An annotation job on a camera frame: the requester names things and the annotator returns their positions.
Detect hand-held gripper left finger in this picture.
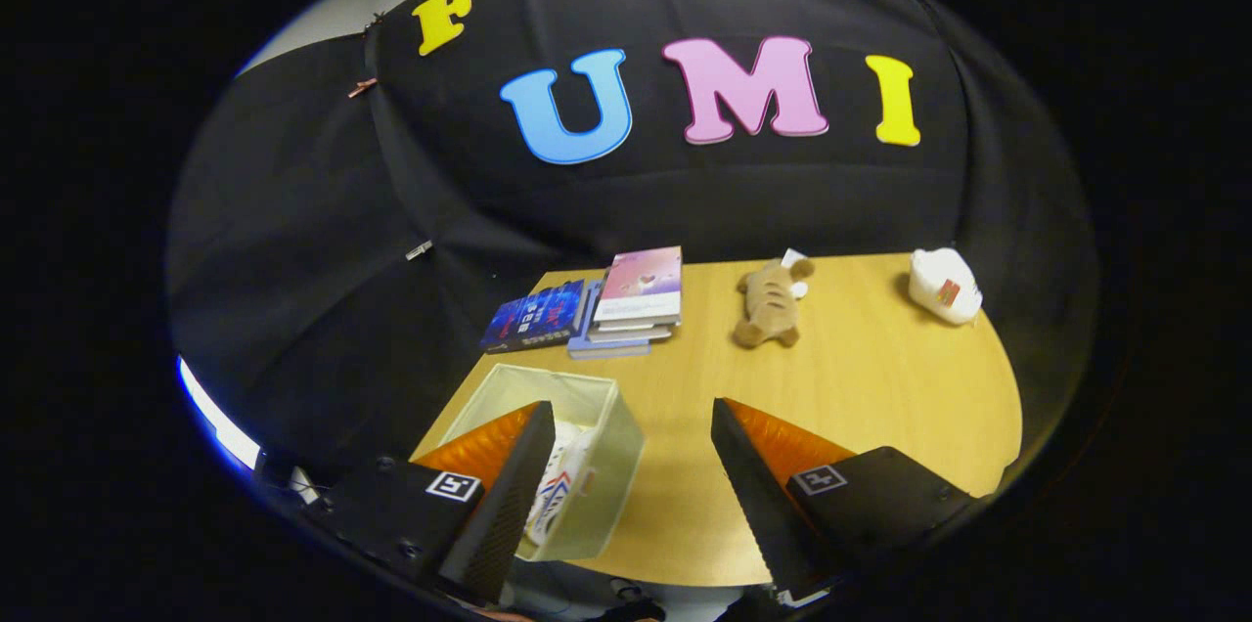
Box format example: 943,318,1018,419
308,400,558,606

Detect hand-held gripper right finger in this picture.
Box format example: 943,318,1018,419
711,397,979,604

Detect white shoe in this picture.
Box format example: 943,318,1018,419
523,422,598,547

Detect cream fabric storage box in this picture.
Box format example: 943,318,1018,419
436,364,648,563

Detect pale blue book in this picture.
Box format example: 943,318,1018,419
567,282,652,360

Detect dark blue book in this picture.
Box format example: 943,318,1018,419
479,279,586,354

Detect brown plush toy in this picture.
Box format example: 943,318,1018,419
733,259,809,349

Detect grey book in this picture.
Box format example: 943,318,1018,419
585,314,678,345

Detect small white tag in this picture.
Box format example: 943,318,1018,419
780,247,817,299

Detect pink cover book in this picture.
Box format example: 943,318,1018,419
594,245,684,325

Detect white soft toy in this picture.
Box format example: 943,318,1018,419
908,247,983,326

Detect lit monitor screen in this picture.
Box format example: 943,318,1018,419
177,356,263,472

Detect black backdrop cloth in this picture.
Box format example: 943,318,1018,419
166,0,1096,496

